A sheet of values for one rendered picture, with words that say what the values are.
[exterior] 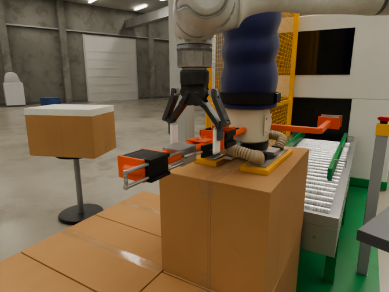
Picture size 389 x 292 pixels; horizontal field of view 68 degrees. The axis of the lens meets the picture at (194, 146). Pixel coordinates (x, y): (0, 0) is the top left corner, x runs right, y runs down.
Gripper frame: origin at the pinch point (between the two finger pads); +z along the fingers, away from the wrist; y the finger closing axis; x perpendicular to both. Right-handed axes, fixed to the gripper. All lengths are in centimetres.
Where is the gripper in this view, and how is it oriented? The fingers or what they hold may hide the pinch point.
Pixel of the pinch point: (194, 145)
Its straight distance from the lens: 79.7
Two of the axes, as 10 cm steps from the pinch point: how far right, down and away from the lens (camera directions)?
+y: -8.5, -1.2, 5.2
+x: -5.3, 1.9, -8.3
